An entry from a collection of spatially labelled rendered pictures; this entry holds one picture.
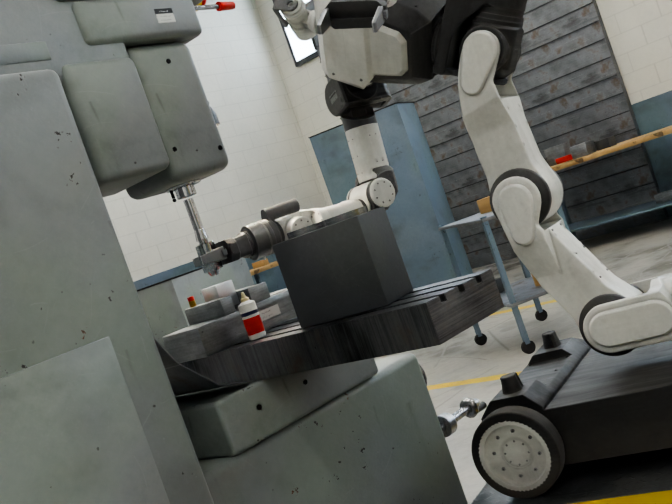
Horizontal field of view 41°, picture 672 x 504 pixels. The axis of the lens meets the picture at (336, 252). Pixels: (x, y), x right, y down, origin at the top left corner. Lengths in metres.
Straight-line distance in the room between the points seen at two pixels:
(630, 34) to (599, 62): 0.39
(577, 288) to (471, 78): 0.54
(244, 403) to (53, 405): 0.47
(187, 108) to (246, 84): 9.63
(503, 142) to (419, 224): 5.98
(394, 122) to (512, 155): 5.98
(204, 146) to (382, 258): 0.55
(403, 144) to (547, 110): 2.36
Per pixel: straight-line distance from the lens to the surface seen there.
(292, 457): 2.02
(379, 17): 1.71
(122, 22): 2.07
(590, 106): 9.71
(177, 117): 2.08
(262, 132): 11.63
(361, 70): 2.21
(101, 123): 1.94
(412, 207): 8.07
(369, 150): 2.36
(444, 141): 10.63
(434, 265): 8.09
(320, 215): 2.26
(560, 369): 2.24
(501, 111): 2.09
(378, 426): 2.22
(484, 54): 2.07
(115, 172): 1.92
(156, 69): 2.10
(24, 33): 1.94
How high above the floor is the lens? 1.11
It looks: 2 degrees down
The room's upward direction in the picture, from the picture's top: 20 degrees counter-clockwise
